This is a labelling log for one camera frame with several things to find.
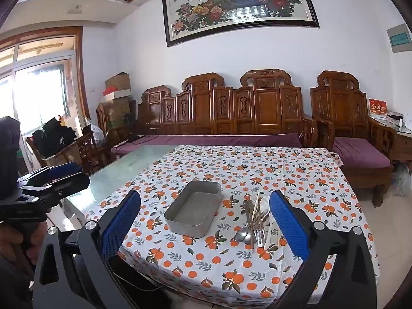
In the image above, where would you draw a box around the large cardboard box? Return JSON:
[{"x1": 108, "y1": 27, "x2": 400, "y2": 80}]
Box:
[{"x1": 98, "y1": 98, "x2": 138, "y2": 133}]

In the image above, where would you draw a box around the white flat box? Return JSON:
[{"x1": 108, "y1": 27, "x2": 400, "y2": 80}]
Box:
[{"x1": 101, "y1": 90, "x2": 134, "y2": 104}]

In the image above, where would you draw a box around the carved wooden armchair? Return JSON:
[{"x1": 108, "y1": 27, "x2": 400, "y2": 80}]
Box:
[{"x1": 310, "y1": 70, "x2": 398, "y2": 208}]

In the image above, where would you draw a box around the rectangular metal tray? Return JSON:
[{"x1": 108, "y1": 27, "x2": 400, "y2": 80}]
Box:
[{"x1": 164, "y1": 181, "x2": 223, "y2": 239}]

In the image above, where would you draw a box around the wooden side table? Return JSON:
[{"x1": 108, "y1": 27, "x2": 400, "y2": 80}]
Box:
[{"x1": 368, "y1": 116, "x2": 412, "y2": 168}]

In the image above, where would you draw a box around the metal spoon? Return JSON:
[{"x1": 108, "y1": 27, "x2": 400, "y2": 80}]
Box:
[{"x1": 234, "y1": 200, "x2": 257, "y2": 246}]

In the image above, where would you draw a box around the small carved wooden chair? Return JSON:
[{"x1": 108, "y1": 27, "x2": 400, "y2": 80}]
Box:
[{"x1": 55, "y1": 132, "x2": 112, "y2": 175}]

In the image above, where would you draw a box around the brown wooden chopstick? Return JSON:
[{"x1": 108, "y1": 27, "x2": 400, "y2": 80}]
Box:
[{"x1": 247, "y1": 200, "x2": 258, "y2": 249}]

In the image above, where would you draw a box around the framed peacock flower painting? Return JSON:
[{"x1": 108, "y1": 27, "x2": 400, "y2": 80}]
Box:
[{"x1": 161, "y1": 0, "x2": 320, "y2": 48}]

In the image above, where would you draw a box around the clear plastic bag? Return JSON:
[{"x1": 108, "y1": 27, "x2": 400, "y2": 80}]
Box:
[{"x1": 84, "y1": 117, "x2": 107, "y2": 147}]

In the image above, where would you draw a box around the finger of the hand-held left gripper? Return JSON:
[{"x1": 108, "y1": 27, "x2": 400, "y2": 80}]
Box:
[
  {"x1": 18, "y1": 161, "x2": 83, "y2": 184},
  {"x1": 24, "y1": 172, "x2": 91, "y2": 201}
]

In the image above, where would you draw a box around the purple armchair cushion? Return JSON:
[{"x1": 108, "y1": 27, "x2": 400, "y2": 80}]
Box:
[{"x1": 331, "y1": 137, "x2": 392, "y2": 170}]

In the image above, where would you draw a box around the pale bamboo chopstick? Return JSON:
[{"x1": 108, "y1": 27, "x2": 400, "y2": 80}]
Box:
[{"x1": 252, "y1": 189, "x2": 261, "y2": 250}]

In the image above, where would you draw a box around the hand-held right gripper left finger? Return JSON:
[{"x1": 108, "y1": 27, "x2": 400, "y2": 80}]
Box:
[{"x1": 32, "y1": 189, "x2": 142, "y2": 309}]

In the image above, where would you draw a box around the carved wooden sofa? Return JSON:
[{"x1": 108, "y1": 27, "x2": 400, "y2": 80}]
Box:
[{"x1": 138, "y1": 68, "x2": 319, "y2": 150}]

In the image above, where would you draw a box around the red printed box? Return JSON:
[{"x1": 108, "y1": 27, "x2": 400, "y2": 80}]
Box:
[{"x1": 368, "y1": 98, "x2": 389, "y2": 119}]

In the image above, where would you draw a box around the purple sofa cushion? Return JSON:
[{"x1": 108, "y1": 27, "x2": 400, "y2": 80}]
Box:
[{"x1": 111, "y1": 132, "x2": 305, "y2": 159}]

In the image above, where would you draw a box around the white plastic spoon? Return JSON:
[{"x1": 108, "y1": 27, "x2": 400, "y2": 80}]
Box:
[
  {"x1": 257, "y1": 196, "x2": 275, "y2": 230},
  {"x1": 264, "y1": 214, "x2": 281, "y2": 251}
]

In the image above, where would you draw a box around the orange print tablecloth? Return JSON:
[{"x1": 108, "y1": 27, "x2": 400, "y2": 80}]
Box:
[{"x1": 84, "y1": 145, "x2": 381, "y2": 307}]

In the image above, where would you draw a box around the person's left hand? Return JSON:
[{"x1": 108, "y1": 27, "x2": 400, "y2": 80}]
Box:
[{"x1": 0, "y1": 220, "x2": 48, "y2": 264}]

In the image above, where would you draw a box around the pile of black clothes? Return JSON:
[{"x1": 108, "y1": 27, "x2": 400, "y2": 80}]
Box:
[{"x1": 32, "y1": 117, "x2": 76, "y2": 159}]

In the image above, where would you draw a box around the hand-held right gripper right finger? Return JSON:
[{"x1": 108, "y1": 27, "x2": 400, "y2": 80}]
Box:
[{"x1": 269, "y1": 190, "x2": 378, "y2": 309}]

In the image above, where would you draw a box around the wood framed window door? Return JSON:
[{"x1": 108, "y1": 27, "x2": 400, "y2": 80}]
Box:
[{"x1": 0, "y1": 26, "x2": 91, "y2": 174}]

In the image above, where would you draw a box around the wall electrical panel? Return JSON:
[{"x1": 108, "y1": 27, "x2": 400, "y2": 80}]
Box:
[{"x1": 386, "y1": 23, "x2": 412, "y2": 54}]

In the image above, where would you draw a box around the metal fork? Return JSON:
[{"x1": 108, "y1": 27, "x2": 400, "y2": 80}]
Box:
[{"x1": 254, "y1": 204, "x2": 266, "y2": 249}]

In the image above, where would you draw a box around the brown cardboard box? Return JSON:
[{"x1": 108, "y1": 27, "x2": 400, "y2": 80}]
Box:
[{"x1": 105, "y1": 72, "x2": 132, "y2": 96}]

